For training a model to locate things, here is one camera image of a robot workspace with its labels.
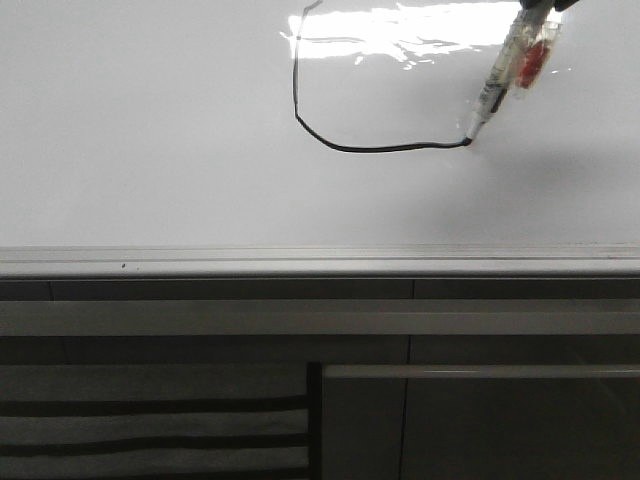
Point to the grey metal rail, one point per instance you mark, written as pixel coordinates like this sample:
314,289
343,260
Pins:
319,317

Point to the white whiteboard marker black tip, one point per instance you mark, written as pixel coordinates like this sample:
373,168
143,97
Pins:
523,56

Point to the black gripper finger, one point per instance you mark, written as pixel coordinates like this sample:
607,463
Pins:
528,4
562,5

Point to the white whiteboard with aluminium frame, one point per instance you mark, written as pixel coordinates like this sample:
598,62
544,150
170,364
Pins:
143,138

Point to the grey cabinet panel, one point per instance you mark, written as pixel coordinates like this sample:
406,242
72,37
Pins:
578,421

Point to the grey slatted panel black stripes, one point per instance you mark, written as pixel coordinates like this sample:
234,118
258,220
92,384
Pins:
229,421

